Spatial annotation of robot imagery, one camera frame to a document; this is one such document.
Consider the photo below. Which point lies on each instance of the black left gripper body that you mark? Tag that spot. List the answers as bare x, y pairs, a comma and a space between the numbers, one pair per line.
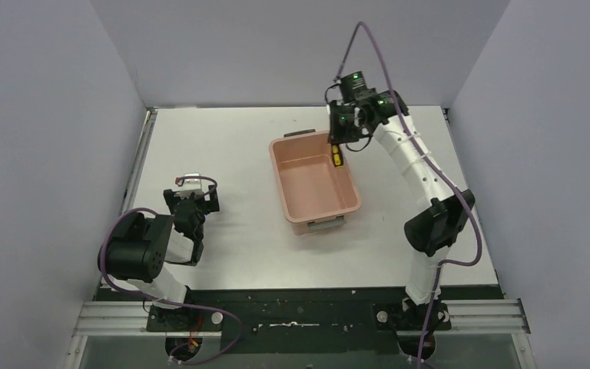
193, 201

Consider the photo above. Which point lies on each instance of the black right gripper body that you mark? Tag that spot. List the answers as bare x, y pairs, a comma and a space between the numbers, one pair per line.
343, 125

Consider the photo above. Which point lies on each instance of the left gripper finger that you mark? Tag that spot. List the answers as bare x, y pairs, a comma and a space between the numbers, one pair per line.
170, 199
213, 204

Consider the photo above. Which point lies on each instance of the black yellow screwdriver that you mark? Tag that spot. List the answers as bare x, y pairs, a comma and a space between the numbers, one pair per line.
337, 156

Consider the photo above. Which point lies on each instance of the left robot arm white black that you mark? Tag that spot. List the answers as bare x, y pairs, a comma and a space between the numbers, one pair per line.
134, 256

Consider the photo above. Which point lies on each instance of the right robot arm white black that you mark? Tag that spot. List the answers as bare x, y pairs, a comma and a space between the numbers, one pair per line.
443, 208

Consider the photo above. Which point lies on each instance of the pink plastic bin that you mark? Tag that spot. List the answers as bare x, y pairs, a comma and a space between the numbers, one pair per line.
315, 195

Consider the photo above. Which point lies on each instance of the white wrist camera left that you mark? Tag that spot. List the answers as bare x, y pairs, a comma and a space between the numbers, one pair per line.
189, 184

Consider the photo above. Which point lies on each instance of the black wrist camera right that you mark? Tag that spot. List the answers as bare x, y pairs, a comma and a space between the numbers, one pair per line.
352, 88

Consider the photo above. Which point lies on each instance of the aluminium left side rail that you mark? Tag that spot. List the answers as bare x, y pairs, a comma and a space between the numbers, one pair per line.
138, 162

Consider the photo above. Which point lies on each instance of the aluminium rail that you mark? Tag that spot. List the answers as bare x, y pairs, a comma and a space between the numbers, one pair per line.
138, 162
129, 319

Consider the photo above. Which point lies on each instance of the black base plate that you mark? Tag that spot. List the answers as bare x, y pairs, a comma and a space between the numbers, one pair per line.
402, 324

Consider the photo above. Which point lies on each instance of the aluminium front rail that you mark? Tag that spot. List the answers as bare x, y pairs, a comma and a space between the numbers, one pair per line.
129, 319

